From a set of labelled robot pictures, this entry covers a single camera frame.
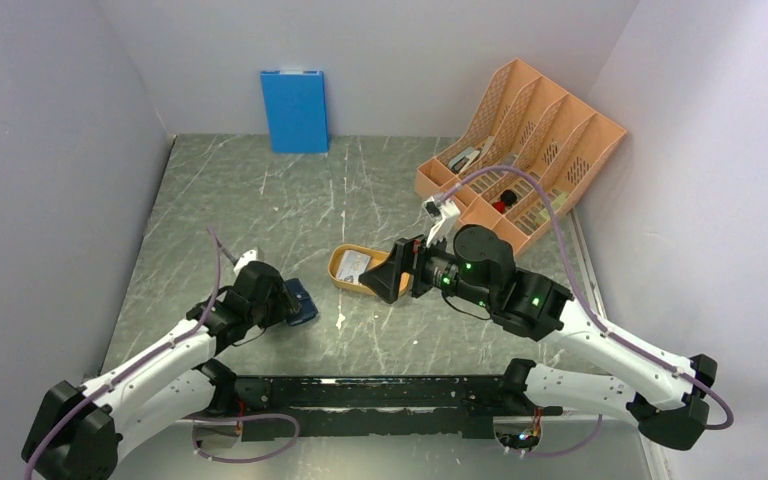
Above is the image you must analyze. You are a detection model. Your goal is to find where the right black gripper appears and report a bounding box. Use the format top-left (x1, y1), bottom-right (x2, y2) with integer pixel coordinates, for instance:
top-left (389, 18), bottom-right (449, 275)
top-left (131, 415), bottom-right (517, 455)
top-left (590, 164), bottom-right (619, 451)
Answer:
top-left (359, 222), bottom-right (496, 309)

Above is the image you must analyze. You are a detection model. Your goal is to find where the navy blue card holder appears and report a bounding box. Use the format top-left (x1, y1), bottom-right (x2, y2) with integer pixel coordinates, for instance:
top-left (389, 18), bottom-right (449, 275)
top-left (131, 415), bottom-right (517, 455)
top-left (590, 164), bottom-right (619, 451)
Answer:
top-left (285, 278), bottom-right (319, 327)

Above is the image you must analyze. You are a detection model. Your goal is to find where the silver VIP card stack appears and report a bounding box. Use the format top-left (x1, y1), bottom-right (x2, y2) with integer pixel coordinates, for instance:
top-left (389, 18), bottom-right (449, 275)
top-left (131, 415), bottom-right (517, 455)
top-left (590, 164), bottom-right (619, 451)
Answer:
top-left (335, 249), bottom-right (371, 285)

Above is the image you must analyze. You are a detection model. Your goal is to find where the orange oval tray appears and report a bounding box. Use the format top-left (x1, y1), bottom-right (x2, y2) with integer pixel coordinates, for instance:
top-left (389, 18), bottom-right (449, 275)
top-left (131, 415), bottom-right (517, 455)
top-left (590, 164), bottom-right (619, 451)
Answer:
top-left (327, 244), bottom-right (389, 296)

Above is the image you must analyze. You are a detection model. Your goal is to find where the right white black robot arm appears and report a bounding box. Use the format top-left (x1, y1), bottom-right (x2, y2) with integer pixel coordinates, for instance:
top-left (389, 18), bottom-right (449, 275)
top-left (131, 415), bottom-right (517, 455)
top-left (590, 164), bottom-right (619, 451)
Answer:
top-left (359, 225), bottom-right (717, 451)

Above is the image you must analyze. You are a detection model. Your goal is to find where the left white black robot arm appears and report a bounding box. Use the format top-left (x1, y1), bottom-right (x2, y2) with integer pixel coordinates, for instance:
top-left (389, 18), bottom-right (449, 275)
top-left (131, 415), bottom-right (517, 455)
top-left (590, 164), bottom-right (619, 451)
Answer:
top-left (21, 261), bottom-right (302, 479)

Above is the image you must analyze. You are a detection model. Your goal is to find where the grey stapler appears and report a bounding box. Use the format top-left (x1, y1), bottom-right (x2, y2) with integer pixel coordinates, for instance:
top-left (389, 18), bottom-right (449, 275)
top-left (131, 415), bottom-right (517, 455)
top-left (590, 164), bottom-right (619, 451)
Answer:
top-left (447, 147), bottom-right (480, 173)

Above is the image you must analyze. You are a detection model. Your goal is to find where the red black stamp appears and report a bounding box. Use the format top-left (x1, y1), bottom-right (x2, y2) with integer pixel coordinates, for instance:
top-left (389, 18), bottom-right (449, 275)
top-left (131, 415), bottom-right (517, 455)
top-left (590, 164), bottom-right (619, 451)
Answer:
top-left (492, 189), bottom-right (518, 214)

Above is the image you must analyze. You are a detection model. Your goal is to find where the grey item in organizer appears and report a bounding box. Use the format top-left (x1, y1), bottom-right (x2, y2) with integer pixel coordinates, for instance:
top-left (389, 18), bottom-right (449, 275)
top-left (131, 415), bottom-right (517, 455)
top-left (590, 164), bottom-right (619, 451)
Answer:
top-left (498, 154), bottom-right (518, 166)

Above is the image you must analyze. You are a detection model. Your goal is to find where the green sticky note pad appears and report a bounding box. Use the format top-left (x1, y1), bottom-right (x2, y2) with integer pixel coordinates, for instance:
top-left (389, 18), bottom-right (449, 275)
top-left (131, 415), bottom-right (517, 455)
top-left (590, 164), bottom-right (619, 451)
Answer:
top-left (534, 191), bottom-right (568, 225)

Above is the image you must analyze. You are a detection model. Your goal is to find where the orange desk file organizer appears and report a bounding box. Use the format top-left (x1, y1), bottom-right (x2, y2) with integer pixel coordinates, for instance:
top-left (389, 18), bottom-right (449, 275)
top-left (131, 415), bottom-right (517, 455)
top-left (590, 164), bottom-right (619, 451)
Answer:
top-left (414, 59), bottom-right (627, 254)

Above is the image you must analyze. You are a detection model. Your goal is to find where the blue folder box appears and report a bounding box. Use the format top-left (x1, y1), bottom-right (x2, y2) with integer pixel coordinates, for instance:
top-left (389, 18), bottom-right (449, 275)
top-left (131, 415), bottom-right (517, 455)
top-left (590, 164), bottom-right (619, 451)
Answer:
top-left (259, 70), bottom-right (329, 154)

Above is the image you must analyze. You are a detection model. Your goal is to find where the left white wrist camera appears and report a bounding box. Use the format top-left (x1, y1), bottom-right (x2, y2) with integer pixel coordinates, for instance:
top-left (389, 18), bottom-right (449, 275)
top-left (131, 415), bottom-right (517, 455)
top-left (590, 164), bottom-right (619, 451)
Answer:
top-left (233, 248), bottom-right (264, 274)

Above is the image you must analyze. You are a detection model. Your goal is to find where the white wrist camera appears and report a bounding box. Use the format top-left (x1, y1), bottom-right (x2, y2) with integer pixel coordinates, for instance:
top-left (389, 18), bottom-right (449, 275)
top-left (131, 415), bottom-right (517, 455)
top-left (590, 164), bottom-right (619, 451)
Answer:
top-left (422, 194), bottom-right (460, 247)
top-left (233, 248), bottom-right (264, 274)

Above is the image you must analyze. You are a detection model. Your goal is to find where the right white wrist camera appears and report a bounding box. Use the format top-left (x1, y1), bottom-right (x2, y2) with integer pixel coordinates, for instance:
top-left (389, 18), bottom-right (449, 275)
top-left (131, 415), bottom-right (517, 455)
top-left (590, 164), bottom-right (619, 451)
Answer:
top-left (422, 194), bottom-right (460, 247)

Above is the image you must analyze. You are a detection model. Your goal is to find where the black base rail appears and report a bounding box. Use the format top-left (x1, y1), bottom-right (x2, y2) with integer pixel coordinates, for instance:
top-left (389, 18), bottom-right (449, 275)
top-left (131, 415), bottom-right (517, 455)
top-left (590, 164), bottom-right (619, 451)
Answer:
top-left (202, 375), bottom-right (538, 442)

